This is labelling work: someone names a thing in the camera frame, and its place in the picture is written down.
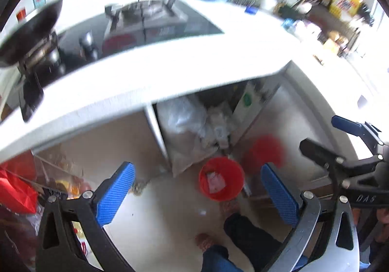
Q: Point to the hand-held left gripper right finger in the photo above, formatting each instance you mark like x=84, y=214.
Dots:
x=279, y=196

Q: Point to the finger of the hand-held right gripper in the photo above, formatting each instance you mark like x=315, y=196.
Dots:
x=316, y=150
x=345, y=124

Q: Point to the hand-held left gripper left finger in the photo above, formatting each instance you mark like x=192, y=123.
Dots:
x=115, y=193

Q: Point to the red plastic bucket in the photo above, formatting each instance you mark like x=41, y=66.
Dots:
x=232, y=174

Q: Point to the blue plastic wrapper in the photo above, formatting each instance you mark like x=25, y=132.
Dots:
x=287, y=23

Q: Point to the beige cabinet door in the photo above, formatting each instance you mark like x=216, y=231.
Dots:
x=100, y=138
x=304, y=114

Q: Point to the person's dark garment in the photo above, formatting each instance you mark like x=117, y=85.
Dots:
x=252, y=238

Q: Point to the clear plastic food bag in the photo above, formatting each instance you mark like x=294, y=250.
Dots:
x=65, y=183

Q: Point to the white paper scrap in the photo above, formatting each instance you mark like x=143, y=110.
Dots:
x=214, y=182

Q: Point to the white carton with green mark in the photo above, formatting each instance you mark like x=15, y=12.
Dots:
x=247, y=101

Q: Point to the pink patterned slipper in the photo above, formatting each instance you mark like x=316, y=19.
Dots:
x=203, y=240

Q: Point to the person's blue jeans leg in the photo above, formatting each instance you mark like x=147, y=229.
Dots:
x=218, y=259

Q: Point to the pile of clear plastic bags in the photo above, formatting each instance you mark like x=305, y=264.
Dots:
x=182, y=120

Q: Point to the red plastic bag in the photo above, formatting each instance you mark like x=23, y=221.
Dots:
x=15, y=190

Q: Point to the black plastic bag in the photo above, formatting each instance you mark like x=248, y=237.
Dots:
x=364, y=12

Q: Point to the dark green mug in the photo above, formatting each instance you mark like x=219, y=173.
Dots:
x=285, y=11

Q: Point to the black glass gas stove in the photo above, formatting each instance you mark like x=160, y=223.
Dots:
x=170, y=28

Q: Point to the black wok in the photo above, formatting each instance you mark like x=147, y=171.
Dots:
x=27, y=28

